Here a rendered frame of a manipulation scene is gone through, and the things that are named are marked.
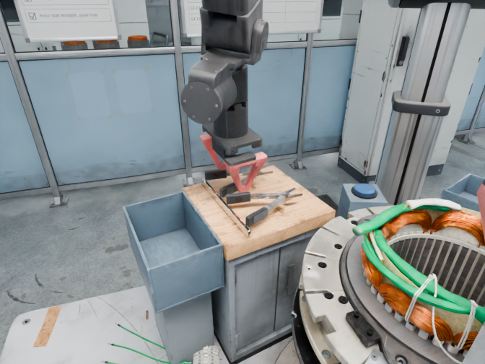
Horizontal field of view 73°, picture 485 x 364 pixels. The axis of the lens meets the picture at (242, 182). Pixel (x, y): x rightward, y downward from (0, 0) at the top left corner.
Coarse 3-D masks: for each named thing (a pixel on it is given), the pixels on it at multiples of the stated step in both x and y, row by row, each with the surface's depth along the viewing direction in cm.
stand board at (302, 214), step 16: (240, 176) 64; (256, 176) 64; (272, 176) 64; (288, 176) 64; (192, 192) 59; (208, 192) 59; (256, 192) 59; (272, 192) 59; (304, 192) 59; (208, 208) 54; (240, 208) 54; (256, 208) 54; (288, 208) 54; (304, 208) 54; (320, 208) 54; (208, 224) 51; (224, 224) 51; (256, 224) 51; (272, 224) 51; (288, 224) 51; (304, 224) 52; (320, 224) 54; (224, 240) 47; (240, 240) 47; (256, 240) 48; (272, 240) 50; (224, 256) 47
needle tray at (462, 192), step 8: (464, 176) 64; (472, 176) 65; (456, 184) 62; (464, 184) 65; (472, 184) 65; (480, 184) 64; (448, 192) 59; (456, 192) 64; (464, 192) 67; (472, 192) 66; (456, 200) 58; (464, 200) 57; (472, 200) 57; (472, 208) 57
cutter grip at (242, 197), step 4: (244, 192) 53; (248, 192) 53; (228, 196) 52; (232, 196) 52; (236, 196) 52; (240, 196) 53; (244, 196) 53; (248, 196) 53; (228, 200) 52; (232, 200) 53; (236, 200) 53; (240, 200) 53; (244, 200) 53; (248, 200) 53
